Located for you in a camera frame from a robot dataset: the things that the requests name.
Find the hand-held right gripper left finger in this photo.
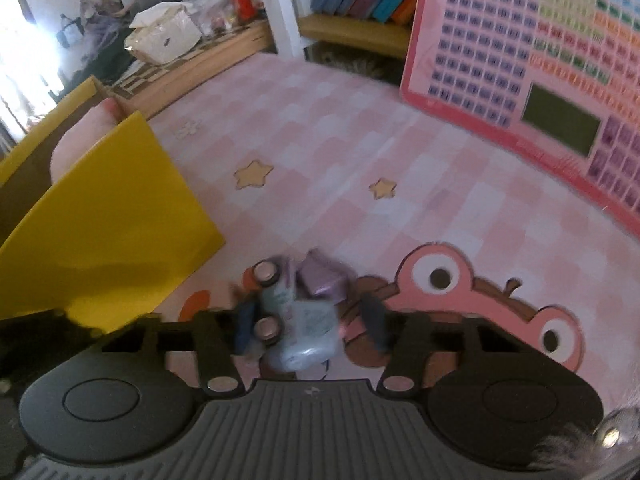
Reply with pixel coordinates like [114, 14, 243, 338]
[85, 300, 267, 397]

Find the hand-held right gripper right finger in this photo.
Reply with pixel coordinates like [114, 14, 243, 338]
[359, 292, 551, 397]

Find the light blue purple toy car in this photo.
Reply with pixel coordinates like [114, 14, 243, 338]
[239, 248, 352, 374]

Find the cardboard box with yellow flaps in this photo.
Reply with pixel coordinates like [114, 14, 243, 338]
[0, 76, 226, 335]

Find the pink checked printed tablecloth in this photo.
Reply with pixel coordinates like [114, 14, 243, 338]
[65, 54, 640, 413]

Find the wooden chessboard box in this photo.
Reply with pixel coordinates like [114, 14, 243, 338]
[111, 20, 275, 107]

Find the pink learning tablet toy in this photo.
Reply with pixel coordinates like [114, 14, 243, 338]
[399, 0, 640, 237]

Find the white tissue pack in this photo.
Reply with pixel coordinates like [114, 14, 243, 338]
[127, 2, 202, 65]

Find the clear plastic bag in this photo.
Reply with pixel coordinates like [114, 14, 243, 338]
[187, 0, 242, 38]

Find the white bookshelf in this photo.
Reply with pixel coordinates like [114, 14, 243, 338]
[249, 0, 413, 61]

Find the purple cloth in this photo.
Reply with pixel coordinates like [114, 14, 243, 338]
[75, 0, 132, 56]

